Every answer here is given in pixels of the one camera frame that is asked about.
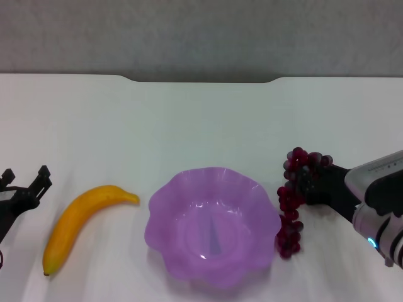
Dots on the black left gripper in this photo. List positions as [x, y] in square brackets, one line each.
[12, 204]

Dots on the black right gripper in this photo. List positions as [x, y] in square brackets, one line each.
[330, 188]

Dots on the dark red grape bunch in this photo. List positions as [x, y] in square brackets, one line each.
[288, 201]

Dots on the yellow banana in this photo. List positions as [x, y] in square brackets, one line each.
[69, 220]

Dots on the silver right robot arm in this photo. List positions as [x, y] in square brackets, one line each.
[384, 236]

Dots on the purple wavy plastic bowl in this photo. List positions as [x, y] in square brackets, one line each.
[195, 226]

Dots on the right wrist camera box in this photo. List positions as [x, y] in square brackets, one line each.
[378, 171]

